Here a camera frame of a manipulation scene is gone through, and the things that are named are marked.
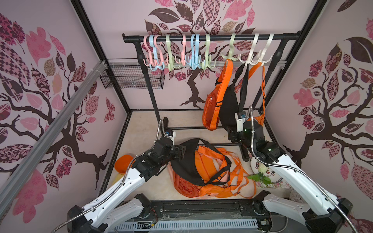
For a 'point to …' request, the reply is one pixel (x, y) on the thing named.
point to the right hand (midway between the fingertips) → (233, 126)
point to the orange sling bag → (260, 119)
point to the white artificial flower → (258, 177)
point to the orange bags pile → (221, 173)
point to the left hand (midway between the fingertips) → (180, 151)
